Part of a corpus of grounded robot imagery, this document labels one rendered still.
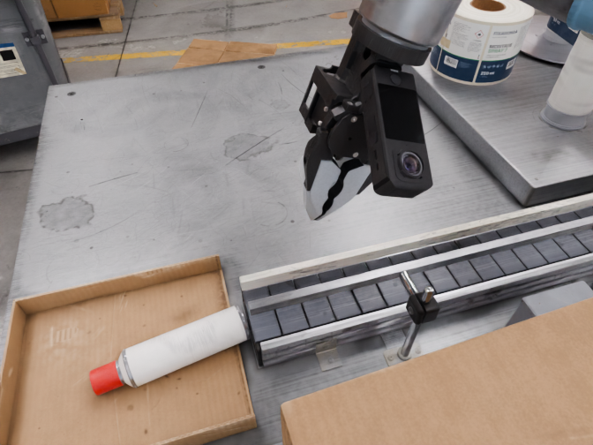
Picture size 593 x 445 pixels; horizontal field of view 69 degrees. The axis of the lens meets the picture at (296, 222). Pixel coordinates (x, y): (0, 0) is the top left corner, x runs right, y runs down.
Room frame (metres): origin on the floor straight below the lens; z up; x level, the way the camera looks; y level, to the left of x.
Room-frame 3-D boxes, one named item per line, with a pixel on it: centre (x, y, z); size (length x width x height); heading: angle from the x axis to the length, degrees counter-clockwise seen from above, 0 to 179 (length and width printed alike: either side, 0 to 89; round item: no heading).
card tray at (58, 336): (0.27, 0.23, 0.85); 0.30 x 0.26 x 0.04; 107
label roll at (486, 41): (1.04, -0.44, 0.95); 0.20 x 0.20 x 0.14
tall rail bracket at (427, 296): (0.30, -0.14, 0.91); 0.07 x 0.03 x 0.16; 17
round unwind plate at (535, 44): (1.18, -0.72, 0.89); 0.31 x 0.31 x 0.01
